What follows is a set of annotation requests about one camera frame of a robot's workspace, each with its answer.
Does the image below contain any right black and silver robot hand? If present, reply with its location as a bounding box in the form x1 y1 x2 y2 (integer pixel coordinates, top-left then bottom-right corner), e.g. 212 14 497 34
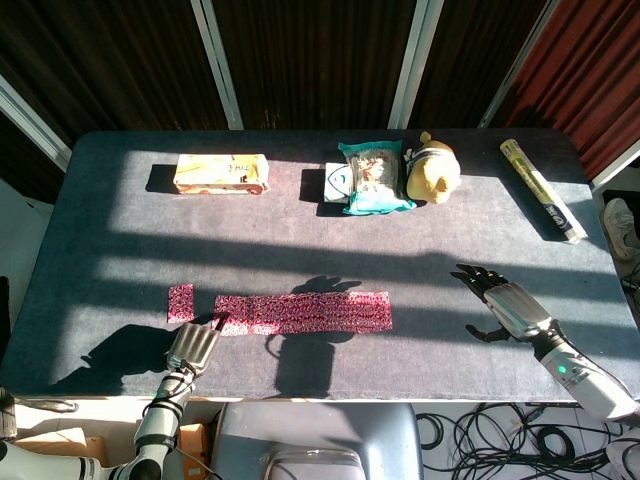
449 263 560 352

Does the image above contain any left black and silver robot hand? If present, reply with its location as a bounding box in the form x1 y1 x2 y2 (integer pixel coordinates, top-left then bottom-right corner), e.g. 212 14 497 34
164 311 232 375

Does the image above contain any small pink patterned cloth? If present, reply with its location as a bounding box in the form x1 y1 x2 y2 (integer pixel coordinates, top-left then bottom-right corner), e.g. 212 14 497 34
167 283 195 325

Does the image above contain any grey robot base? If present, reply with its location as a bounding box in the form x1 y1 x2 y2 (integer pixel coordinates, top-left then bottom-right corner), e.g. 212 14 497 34
207 402 426 480

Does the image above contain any orange cardboard box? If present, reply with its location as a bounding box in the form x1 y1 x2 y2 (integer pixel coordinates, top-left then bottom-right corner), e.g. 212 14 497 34
177 422 211 480

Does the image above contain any long pink patterned cloth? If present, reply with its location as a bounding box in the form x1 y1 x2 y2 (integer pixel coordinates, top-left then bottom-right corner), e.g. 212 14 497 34
213 291 394 337

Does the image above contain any long yellow and black tube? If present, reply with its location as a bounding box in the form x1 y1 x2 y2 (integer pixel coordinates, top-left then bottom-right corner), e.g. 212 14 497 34
499 138 587 245

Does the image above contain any white sneaker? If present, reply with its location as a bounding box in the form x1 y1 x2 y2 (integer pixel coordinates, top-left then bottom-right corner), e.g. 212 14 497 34
602 198 640 262

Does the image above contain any yellow plush toy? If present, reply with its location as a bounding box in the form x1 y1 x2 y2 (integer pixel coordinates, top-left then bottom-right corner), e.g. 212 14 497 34
404 131 462 206

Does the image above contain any brown cardboard box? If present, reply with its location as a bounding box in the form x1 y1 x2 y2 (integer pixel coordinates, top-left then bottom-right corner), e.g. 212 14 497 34
12 427 111 469

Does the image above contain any yellow printed cardboard box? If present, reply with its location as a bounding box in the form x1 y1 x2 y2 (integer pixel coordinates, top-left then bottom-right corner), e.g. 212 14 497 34
172 153 272 196

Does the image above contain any teal snack bag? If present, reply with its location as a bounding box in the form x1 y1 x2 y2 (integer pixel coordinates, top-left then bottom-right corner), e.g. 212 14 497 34
337 139 419 217

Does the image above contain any white box with blue logo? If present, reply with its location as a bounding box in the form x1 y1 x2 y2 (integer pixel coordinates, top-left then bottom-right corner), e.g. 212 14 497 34
322 162 354 205

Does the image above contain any red curtain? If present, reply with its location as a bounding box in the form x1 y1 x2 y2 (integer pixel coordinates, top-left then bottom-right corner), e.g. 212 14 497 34
504 0 640 181

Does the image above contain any tangle of black floor cables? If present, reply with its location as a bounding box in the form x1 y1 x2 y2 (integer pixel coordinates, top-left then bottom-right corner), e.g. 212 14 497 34
414 399 640 480

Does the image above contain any white window post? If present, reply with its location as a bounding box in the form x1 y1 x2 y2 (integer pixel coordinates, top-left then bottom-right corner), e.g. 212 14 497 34
477 0 559 129
387 0 445 130
189 0 245 131

